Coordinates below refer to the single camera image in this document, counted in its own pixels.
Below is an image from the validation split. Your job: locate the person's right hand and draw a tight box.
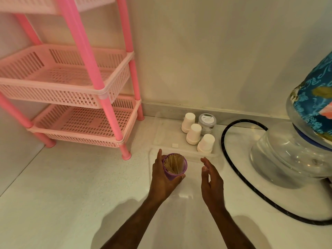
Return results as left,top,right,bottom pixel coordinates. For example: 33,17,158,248
200,157,225,209

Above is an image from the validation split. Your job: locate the person's left hand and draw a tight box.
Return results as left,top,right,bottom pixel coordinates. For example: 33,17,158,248
148,149,186,202

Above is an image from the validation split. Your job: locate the purple plastic cup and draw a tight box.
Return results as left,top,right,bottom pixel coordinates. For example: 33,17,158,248
162,153,188,181

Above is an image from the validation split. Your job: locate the person's left forearm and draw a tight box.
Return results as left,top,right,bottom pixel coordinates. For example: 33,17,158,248
101,197,169,249

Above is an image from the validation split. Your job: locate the person's right forearm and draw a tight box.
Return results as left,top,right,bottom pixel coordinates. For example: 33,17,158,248
206,206,257,249

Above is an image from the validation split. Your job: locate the bundle of wooden toothpicks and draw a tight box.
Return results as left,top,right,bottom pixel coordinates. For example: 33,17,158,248
164,154,186,174

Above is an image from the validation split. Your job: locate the clear plastic tray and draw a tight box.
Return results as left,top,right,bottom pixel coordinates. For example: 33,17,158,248
148,115,225,200

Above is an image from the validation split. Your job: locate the clear jar with grey lid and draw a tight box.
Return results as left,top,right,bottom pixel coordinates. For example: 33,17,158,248
198,113,217,136

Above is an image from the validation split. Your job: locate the clear water bottle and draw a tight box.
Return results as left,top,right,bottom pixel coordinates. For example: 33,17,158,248
286,84,332,149

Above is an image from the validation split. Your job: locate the pink plastic basket rack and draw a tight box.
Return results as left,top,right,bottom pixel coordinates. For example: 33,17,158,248
0,0,145,160

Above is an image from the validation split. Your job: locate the black hose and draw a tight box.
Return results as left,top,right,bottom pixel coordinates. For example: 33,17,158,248
221,119,332,226

